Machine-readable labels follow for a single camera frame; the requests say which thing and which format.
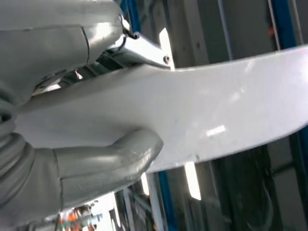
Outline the ceiling light strip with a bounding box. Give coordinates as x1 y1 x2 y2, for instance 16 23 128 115
159 27 202 202

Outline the blue metal shelf rack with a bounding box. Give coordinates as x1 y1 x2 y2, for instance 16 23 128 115
120 0 308 231

